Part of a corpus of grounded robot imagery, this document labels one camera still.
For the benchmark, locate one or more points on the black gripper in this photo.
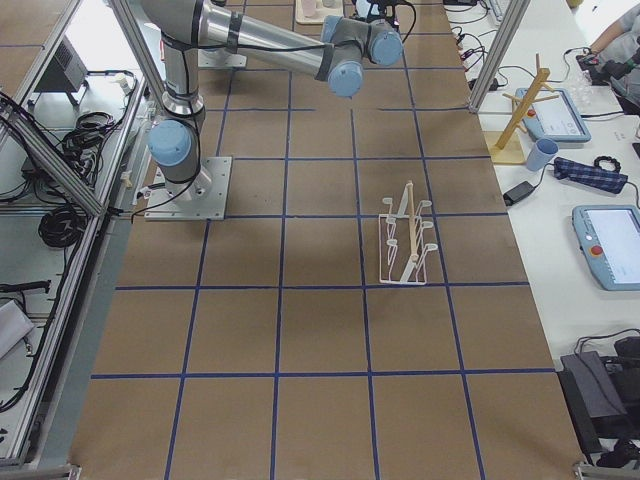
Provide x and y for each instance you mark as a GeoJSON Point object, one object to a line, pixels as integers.
{"type": "Point", "coordinates": [378, 7]}

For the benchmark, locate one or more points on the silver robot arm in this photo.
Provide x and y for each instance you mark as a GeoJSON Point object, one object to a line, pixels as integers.
{"type": "Point", "coordinates": [188, 27]}

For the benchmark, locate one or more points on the pink plastic cup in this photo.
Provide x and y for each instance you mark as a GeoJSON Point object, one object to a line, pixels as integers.
{"type": "Point", "coordinates": [308, 8]}

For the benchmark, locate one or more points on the blue cup on desk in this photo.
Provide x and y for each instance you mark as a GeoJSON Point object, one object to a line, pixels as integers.
{"type": "Point", "coordinates": [542, 152]}

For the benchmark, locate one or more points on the white plastic tray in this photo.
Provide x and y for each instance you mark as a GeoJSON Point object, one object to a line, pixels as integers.
{"type": "Point", "coordinates": [324, 8]}

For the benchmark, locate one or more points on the wooden mug tree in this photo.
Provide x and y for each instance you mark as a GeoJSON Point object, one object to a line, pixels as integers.
{"type": "Point", "coordinates": [502, 148]}

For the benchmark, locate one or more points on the blue teach pendant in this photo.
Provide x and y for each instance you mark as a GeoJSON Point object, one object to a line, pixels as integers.
{"type": "Point", "coordinates": [555, 116]}
{"type": "Point", "coordinates": [608, 236]}

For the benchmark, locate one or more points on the black power adapter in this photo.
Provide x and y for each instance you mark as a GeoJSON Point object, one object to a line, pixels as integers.
{"type": "Point", "coordinates": [518, 193]}

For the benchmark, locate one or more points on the blue plaid pouch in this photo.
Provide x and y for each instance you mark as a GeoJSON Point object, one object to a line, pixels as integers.
{"type": "Point", "coordinates": [604, 174]}

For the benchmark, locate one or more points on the white wire cup rack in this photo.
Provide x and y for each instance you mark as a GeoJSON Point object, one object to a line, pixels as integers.
{"type": "Point", "coordinates": [402, 246]}

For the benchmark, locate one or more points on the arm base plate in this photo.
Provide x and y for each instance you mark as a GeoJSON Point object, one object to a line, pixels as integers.
{"type": "Point", "coordinates": [205, 199]}

